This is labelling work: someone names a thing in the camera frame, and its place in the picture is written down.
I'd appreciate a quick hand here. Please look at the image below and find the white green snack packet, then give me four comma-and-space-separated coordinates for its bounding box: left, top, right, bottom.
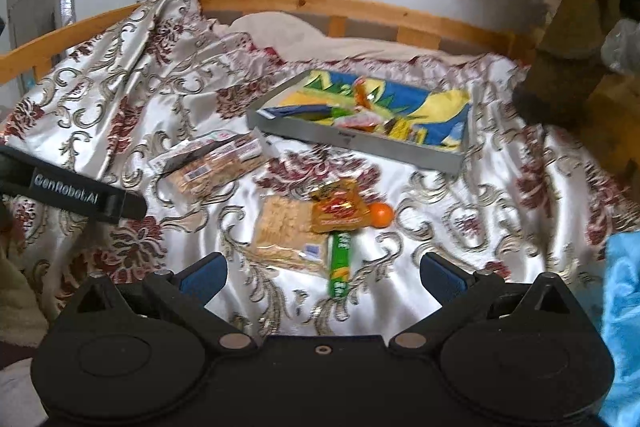
331, 107, 392, 134

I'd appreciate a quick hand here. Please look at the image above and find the blue snack packet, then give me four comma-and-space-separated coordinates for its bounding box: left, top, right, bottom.
264, 103, 334, 120

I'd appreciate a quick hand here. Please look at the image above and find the clear packet of brown snacks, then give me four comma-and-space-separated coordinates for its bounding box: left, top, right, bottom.
169, 136, 267, 204

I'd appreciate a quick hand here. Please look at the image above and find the grey tray with painted lining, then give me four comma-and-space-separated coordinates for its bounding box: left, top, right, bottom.
246, 69, 474, 176

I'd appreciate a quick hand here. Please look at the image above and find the clear plastic bag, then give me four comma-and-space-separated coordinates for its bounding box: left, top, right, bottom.
599, 19, 640, 76

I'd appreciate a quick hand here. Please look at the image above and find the grey door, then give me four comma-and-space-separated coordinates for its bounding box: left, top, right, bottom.
6, 0, 77, 94

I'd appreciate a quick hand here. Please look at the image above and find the clear cracker packet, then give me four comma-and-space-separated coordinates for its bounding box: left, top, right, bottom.
249, 194, 332, 277

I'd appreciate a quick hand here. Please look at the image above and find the light blue cloth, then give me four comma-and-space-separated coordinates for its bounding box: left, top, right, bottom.
596, 232, 640, 427

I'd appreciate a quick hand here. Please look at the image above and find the cream pillow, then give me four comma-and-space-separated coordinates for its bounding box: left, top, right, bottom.
202, 12, 482, 58

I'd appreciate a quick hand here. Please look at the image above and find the small orange fruit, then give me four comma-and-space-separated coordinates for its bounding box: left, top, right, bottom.
371, 203, 396, 227

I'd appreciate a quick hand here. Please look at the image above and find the green stick snack packet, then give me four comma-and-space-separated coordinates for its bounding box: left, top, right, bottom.
326, 231, 354, 299

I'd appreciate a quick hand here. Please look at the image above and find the white snack packet red print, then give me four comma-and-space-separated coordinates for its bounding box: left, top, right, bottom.
149, 131, 238, 175

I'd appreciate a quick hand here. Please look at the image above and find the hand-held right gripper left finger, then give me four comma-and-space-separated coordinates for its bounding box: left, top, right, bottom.
65, 252, 257, 358

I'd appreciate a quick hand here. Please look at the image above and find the wooden bed frame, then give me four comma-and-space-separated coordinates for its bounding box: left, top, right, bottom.
0, 0, 640, 178

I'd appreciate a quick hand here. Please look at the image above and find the patterned satin blanket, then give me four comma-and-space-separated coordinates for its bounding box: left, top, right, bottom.
0, 0, 640, 408

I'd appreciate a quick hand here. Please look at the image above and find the yellow snack packet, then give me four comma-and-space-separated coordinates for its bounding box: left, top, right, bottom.
309, 179, 375, 234

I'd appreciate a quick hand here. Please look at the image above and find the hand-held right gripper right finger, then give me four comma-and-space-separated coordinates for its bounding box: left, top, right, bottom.
390, 252, 576, 356

